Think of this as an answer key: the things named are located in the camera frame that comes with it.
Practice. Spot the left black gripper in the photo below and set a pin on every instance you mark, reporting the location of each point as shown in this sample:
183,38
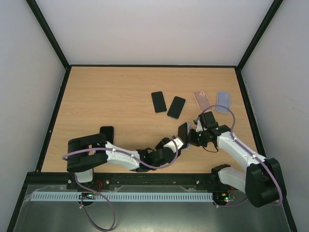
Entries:
163,141

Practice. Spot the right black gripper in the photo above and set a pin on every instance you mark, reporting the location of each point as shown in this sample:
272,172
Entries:
194,139

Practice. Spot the pink phone case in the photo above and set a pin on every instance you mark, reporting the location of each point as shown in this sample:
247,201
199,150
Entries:
201,99

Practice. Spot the black phone from pink case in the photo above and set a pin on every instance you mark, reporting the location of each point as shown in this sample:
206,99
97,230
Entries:
158,102

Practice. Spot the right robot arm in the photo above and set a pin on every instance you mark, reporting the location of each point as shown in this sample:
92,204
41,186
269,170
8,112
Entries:
261,179

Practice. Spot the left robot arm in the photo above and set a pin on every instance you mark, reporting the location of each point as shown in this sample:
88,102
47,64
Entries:
86,153

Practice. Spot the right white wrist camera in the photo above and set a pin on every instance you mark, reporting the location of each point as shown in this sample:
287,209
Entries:
199,127

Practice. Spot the black cage frame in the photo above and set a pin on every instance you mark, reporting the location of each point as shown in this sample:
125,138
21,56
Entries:
268,39

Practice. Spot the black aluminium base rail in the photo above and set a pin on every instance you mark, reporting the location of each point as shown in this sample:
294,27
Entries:
107,181

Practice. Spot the slotted grey cable duct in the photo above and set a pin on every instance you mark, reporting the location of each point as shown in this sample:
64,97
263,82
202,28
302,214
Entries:
121,197

